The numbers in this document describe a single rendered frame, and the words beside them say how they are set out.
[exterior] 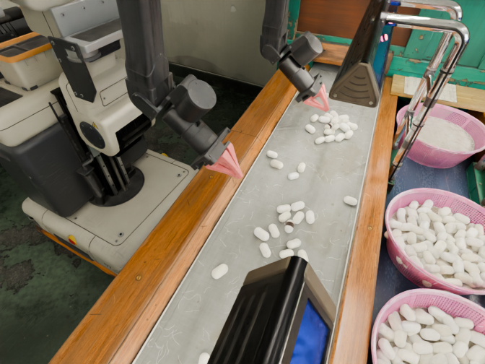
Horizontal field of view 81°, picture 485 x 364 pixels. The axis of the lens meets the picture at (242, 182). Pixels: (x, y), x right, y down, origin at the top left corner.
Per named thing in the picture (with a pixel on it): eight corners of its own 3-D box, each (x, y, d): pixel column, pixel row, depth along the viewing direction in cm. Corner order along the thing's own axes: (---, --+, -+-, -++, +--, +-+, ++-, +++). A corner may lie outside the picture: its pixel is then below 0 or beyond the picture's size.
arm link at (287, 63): (279, 58, 86) (272, 66, 83) (295, 43, 81) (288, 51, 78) (294, 76, 88) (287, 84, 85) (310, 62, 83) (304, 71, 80)
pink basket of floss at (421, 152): (425, 184, 85) (441, 160, 78) (370, 133, 102) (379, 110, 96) (492, 165, 91) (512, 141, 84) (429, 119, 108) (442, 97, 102)
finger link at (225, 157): (258, 158, 64) (229, 128, 61) (246, 180, 59) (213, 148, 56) (240, 168, 69) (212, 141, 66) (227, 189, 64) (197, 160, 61)
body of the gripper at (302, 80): (323, 76, 87) (308, 58, 85) (315, 92, 81) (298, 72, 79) (307, 89, 92) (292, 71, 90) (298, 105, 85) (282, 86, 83)
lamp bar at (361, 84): (327, 100, 49) (337, 57, 44) (369, 3, 88) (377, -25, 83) (375, 110, 47) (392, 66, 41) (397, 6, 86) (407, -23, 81)
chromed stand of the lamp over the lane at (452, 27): (323, 175, 88) (372, 14, 55) (336, 139, 100) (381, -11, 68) (389, 194, 82) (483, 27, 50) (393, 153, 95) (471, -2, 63)
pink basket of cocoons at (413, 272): (391, 308, 60) (411, 289, 53) (361, 209, 79) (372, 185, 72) (521, 314, 59) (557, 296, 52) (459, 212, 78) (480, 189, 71)
